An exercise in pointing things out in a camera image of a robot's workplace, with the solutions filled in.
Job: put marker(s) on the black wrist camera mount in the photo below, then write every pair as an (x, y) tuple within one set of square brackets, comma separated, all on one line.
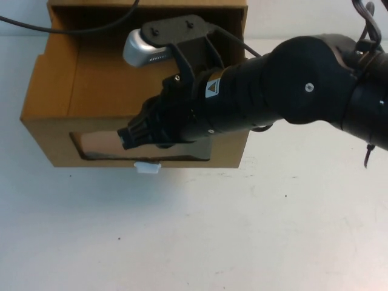
[(175, 28)]

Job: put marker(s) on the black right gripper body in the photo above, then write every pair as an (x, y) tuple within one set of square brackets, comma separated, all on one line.
[(172, 115)]

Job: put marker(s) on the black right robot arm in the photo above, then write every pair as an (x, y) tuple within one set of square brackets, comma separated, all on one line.
[(288, 85)]

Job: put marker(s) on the brown cardboard drawer with window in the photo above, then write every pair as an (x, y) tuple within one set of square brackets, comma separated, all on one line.
[(45, 136)]

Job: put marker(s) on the brown cardboard box shell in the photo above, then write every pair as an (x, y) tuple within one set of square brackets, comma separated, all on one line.
[(91, 2)]

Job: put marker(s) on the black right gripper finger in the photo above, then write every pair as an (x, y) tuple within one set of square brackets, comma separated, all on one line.
[(131, 135), (164, 145)]

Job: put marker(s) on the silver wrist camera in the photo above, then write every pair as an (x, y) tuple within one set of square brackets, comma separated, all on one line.
[(136, 48)]

